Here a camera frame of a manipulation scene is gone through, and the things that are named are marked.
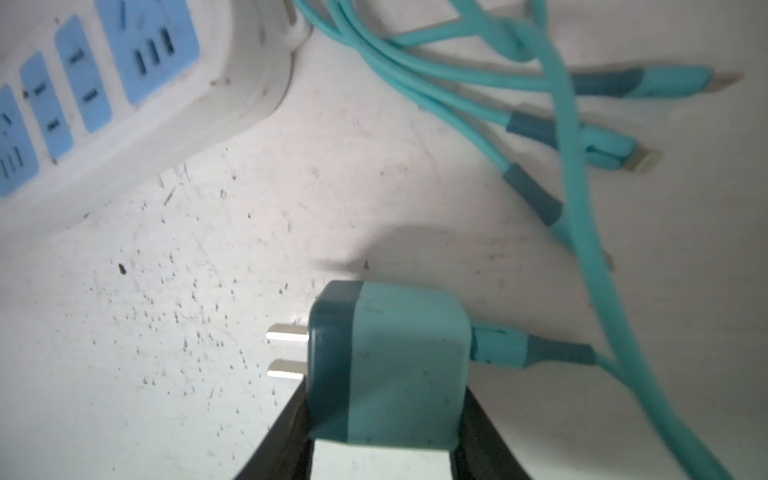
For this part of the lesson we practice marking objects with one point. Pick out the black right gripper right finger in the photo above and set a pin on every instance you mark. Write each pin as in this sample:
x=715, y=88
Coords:
x=482, y=454

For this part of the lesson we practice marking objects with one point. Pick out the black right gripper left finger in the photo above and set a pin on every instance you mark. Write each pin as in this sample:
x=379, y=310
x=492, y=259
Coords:
x=286, y=450

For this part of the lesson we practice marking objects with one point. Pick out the white blue power strip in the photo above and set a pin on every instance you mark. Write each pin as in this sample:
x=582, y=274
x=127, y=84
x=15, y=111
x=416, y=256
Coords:
x=100, y=96

